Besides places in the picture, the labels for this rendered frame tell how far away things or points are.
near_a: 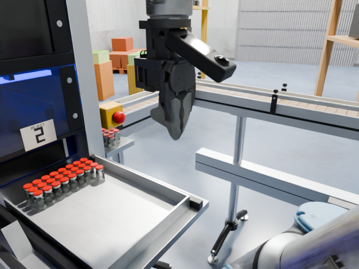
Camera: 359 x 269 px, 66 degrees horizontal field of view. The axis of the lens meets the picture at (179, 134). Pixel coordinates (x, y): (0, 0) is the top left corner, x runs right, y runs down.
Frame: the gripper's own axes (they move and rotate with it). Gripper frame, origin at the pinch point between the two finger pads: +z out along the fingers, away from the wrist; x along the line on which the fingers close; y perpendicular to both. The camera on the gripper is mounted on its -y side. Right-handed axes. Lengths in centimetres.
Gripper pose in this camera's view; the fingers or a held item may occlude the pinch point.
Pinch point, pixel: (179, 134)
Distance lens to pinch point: 51.4
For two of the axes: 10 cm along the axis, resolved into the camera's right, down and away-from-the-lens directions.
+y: -8.1, -2.4, 5.3
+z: 0.0, 9.1, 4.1
